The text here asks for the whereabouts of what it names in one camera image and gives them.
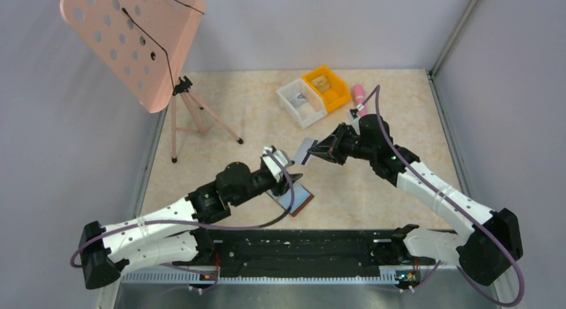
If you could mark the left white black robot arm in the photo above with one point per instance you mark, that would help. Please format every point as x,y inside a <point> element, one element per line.
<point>177,233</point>

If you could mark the tan item in yellow bin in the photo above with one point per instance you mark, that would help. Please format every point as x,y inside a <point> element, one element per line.
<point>321,83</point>

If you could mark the brown leather card holder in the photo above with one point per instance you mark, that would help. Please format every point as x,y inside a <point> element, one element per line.
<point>301,198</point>

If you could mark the pink perforated music stand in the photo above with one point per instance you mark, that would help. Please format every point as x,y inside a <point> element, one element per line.
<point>145,43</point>

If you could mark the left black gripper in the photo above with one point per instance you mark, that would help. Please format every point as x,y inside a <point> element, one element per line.
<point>274,179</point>

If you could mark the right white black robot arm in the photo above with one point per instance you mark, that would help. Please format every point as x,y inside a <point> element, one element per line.
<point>484,243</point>

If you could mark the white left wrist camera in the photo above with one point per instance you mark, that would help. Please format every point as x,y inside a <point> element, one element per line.
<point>275,160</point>

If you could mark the grey striped credit card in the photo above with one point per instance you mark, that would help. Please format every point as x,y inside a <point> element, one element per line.
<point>302,156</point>

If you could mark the white plastic bin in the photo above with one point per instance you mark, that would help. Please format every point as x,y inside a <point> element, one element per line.
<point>307,114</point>

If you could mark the small item in white bin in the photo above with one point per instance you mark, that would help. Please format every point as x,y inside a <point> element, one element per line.
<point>298,100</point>

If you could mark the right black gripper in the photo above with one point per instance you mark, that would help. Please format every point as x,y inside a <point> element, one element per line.
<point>338,145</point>

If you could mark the yellow plastic bin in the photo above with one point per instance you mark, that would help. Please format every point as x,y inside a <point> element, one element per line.
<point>330,88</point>

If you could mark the pink marker pen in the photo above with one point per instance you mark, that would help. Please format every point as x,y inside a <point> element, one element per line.
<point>359,98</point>

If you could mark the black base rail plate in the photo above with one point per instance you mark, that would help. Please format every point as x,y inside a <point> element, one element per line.
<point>303,253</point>

